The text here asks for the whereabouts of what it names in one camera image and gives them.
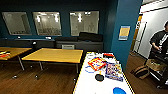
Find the white paper sheet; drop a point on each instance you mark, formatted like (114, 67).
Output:
(68, 46)

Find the small red yellow item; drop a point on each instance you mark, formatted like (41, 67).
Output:
(3, 54)

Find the dark grey sofa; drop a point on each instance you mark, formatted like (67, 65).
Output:
(86, 41)

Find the blue bowl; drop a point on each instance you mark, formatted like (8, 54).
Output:
(118, 91)

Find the dark framed window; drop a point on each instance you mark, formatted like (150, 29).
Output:
(84, 23)
(16, 23)
(47, 23)

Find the red yellow game box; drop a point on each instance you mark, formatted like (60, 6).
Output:
(97, 63)

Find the long dark sofa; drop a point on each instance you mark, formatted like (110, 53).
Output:
(26, 42)

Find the light wooden game table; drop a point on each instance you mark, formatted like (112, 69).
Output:
(100, 85)
(53, 55)

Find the person in black top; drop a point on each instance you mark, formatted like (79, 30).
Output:
(160, 40)

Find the brown wooden door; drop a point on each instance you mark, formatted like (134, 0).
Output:
(136, 33)

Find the black round puck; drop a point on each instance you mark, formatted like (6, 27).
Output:
(99, 77)

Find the red bowl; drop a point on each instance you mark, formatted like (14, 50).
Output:
(108, 55)

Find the yellow wall sign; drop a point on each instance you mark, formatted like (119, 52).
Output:
(124, 32)

